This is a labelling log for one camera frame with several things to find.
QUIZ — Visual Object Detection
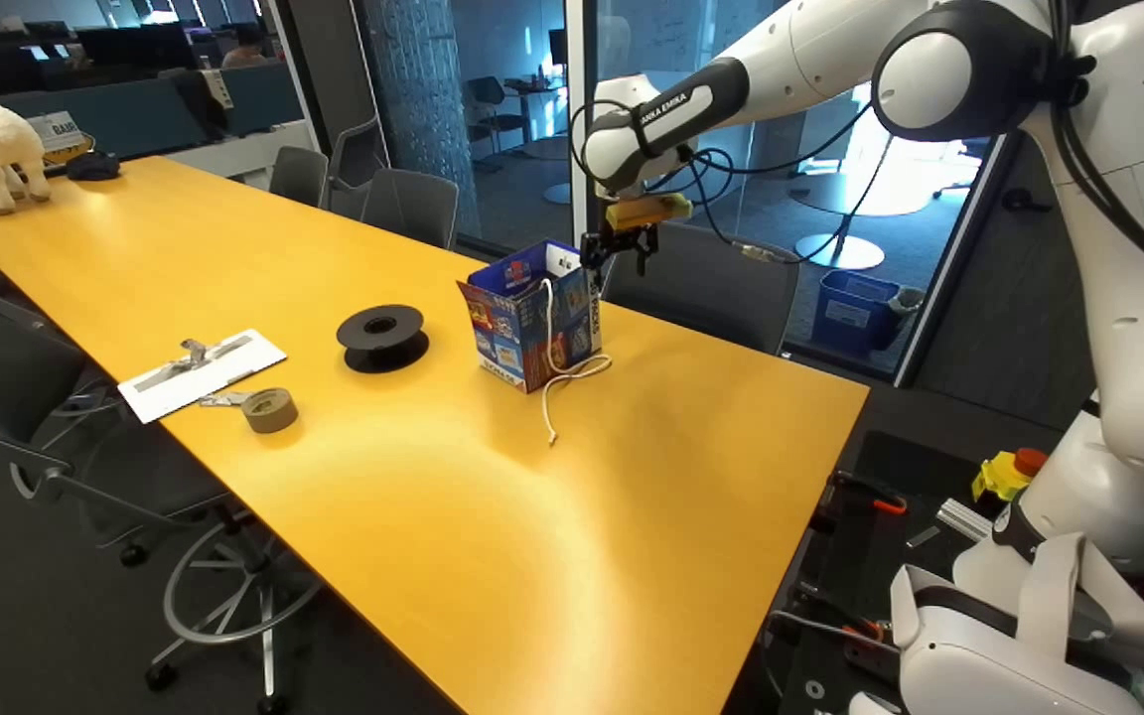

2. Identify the black yellow gripper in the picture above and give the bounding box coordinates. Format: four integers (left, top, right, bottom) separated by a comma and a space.
581, 194, 692, 269

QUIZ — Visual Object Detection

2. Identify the yellow red toy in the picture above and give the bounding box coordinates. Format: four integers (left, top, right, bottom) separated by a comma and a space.
971, 449, 1044, 502

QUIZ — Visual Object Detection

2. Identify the white paper sheet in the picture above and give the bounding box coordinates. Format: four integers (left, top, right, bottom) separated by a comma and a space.
120, 329, 288, 427

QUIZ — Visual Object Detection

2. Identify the blue bin outside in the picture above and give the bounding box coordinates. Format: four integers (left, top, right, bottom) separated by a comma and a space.
814, 274, 927, 352

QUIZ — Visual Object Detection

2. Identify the grey tape roll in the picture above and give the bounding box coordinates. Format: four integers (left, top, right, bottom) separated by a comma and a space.
244, 389, 297, 434

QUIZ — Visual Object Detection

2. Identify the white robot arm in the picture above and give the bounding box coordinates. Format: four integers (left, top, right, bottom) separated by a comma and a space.
577, 0, 1144, 568

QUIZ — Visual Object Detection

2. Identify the grey office chair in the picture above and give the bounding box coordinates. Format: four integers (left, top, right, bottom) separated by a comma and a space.
606, 225, 799, 352

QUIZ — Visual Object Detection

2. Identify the black chair with chrome base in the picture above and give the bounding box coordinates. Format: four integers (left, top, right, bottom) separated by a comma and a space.
0, 299, 321, 715

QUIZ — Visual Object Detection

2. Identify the blue snack box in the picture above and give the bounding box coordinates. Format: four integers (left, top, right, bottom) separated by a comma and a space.
457, 243, 599, 389

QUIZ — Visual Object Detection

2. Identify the grey chair far left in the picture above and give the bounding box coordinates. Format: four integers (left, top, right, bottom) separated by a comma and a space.
271, 147, 330, 205

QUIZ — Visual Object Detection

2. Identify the grey chair behind table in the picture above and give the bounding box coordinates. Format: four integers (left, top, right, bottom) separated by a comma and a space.
363, 166, 457, 246

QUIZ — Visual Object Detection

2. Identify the black filament spool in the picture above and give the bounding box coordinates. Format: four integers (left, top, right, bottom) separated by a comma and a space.
340, 302, 431, 372

